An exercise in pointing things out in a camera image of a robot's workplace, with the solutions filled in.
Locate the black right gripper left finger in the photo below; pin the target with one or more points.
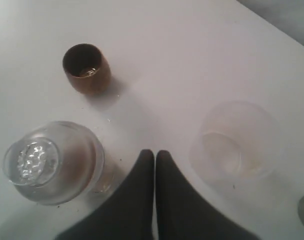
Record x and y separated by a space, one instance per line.
127 214

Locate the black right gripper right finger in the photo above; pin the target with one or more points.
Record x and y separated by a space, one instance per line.
182 213

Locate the clear measuring shaker cup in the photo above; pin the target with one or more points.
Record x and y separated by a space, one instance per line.
106 178

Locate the clear plastic dome lid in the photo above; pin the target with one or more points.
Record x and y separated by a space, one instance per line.
55 163

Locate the brown wooden cup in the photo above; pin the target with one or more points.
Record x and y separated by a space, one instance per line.
87 69

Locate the frosted plastic tall container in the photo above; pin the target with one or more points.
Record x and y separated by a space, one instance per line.
238 141

